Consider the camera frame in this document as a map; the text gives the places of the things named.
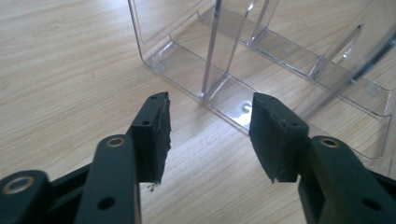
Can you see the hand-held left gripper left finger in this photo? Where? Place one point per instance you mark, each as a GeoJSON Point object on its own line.
{"type": "Point", "coordinates": [152, 146]}

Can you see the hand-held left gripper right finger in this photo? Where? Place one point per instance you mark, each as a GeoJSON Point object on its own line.
{"type": "Point", "coordinates": [277, 146]}

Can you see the clear plastic organizer box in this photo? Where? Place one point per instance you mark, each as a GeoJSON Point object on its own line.
{"type": "Point", "coordinates": [224, 62]}

